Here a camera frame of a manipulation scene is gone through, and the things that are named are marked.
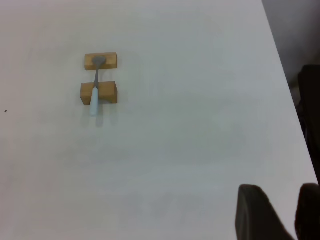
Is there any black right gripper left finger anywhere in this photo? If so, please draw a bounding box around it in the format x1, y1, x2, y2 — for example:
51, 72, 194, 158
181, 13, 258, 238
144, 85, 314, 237
235, 184, 297, 240

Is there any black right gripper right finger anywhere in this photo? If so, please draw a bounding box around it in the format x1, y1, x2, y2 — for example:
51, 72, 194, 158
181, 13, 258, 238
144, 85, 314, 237
294, 183, 320, 240

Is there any grey spoon with white handle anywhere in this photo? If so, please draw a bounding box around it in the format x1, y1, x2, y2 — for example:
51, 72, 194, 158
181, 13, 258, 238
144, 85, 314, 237
90, 56, 107, 117

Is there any black bulky object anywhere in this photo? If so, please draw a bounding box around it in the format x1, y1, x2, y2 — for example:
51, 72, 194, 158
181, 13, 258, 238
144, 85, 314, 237
297, 64, 320, 144

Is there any arched wooden block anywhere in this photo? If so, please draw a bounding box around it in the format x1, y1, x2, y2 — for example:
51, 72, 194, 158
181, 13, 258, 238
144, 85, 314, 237
79, 81, 118, 107

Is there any flat rectangular wooden block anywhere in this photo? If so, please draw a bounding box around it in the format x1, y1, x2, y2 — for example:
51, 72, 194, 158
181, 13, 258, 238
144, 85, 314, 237
84, 51, 118, 71

